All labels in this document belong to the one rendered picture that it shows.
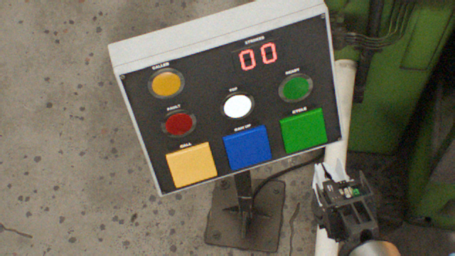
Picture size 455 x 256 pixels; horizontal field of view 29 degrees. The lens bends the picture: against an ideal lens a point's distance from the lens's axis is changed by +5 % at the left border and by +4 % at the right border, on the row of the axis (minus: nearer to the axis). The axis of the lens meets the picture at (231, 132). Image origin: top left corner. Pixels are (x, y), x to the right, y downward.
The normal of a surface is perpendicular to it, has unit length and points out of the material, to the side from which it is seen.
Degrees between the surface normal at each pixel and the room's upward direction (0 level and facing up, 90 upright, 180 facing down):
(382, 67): 90
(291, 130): 60
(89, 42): 0
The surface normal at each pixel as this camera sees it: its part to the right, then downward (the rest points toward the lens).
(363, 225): -0.17, -0.74
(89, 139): -0.05, -0.32
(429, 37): -0.14, 0.94
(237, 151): 0.23, 0.62
